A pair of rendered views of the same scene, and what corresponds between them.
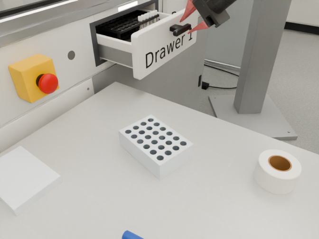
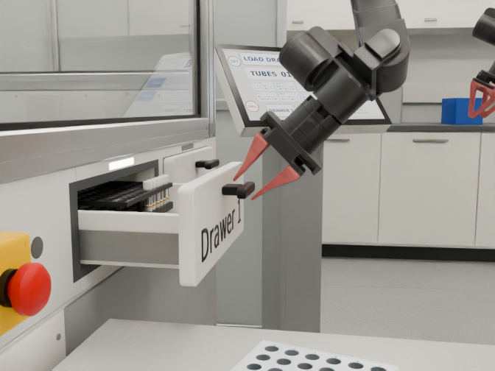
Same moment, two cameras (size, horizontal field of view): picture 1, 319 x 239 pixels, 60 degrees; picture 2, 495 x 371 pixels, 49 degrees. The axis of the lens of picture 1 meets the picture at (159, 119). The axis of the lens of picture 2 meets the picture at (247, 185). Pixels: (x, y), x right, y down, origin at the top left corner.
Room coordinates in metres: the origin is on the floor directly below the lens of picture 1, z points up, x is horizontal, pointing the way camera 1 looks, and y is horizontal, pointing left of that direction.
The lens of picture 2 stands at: (0.04, 0.22, 1.01)
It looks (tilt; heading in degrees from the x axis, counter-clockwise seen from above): 8 degrees down; 336
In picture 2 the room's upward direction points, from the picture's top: straight up
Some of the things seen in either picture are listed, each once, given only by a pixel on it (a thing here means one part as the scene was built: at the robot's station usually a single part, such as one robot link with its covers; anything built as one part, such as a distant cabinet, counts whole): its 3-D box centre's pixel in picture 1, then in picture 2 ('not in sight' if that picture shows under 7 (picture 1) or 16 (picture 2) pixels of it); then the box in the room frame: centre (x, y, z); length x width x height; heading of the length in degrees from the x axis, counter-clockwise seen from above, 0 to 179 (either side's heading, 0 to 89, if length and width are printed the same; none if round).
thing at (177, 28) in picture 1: (178, 28); (237, 189); (0.69, -0.05, 0.91); 0.07 x 0.04 x 0.01; 146
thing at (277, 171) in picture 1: (276, 170); not in sight; (0.33, -0.20, 0.78); 0.07 x 0.07 x 0.04
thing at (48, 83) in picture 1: (46, 82); (24, 288); (0.47, 0.22, 0.88); 0.04 x 0.03 x 0.04; 146
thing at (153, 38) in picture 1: (168, 39); (217, 213); (0.70, -0.02, 0.87); 0.29 x 0.02 x 0.11; 146
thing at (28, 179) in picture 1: (18, 176); not in sight; (0.33, 0.25, 0.77); 0.13 x 0.09 x 0.02; 53
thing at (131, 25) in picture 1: (138, 22); (146, 193); (0.76, 0.06, 0.90); 0.18 x 0.02 x 0.01; 146
